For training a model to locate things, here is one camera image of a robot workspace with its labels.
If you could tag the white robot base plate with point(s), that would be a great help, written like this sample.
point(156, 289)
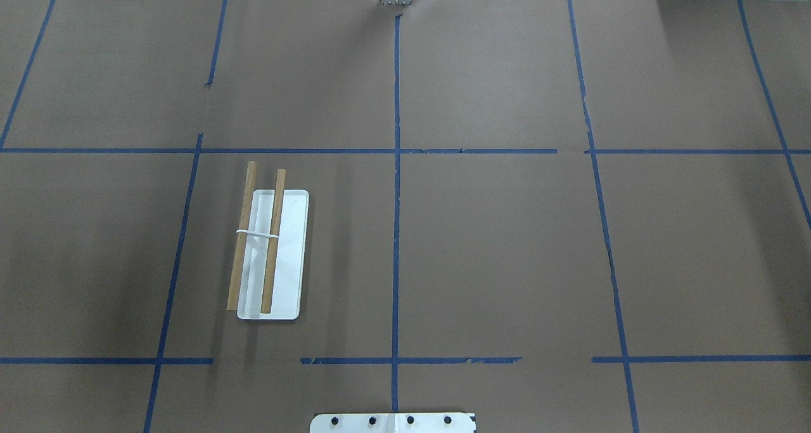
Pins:
point(394, 422)

